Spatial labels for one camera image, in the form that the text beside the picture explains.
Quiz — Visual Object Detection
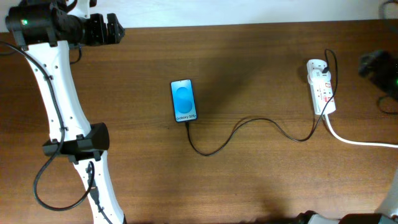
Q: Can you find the black charger cable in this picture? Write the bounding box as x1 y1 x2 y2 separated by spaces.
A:
185 49 339 157

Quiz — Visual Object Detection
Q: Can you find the blue Galaxy smartphone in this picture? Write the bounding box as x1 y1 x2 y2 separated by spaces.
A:
170 80 198 123

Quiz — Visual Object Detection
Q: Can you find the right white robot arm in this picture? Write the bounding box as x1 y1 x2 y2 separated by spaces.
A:
294 59 397 224

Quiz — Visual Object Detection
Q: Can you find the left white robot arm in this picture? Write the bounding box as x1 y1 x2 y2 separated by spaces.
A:
5 0 126 223

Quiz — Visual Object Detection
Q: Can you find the white charger plug adapter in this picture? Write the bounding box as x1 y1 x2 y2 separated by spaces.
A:
307 69 331 85

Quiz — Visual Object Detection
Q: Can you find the white power strip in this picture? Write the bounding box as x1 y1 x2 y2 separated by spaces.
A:
307 59 336 115

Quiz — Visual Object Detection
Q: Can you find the white power strip cord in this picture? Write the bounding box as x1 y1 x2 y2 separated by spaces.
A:
323 113 398 149

